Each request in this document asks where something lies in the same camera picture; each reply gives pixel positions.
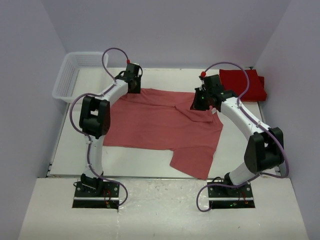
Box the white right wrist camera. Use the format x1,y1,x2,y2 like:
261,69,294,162
211,108,217,115

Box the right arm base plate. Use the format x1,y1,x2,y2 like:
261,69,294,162
207,184,255,210

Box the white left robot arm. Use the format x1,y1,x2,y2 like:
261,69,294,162
79,63,143,197

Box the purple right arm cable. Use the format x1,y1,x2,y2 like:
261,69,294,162
196,61,291,213

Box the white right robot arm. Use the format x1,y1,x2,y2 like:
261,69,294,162
190,72,285,197

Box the pink t shirt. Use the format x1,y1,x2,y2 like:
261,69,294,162
103,88,223,180

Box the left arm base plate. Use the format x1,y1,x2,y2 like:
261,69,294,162
72,181,120,210

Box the white plastic basket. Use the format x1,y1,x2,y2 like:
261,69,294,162
52,51,113,103

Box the folded dark red t shirt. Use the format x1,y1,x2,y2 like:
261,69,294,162
218,68,268,102

